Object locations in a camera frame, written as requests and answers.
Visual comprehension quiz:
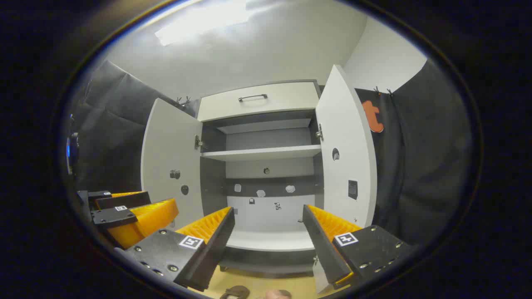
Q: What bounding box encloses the white cabinet shelf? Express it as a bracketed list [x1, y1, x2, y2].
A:
[201, 145, 323, 162]

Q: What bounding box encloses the ceiling light panel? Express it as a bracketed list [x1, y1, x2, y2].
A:
[155, 0, 254, 46]

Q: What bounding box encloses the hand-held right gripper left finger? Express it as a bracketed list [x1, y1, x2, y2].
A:
[114, 206, 236, 292]

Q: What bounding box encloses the white cabinet drawer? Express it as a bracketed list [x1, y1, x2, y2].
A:
[197, 82, 320, 122]

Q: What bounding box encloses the white shoe cabinet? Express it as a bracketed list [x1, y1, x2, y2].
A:
[197, 80, 325, 278]

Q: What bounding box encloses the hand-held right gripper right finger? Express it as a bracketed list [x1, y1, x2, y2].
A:
[302, 204, 413, 291]

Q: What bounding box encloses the white cabinet door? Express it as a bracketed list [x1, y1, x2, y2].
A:
[312, 64, 378, 294]
[140, 98, 205, 231]

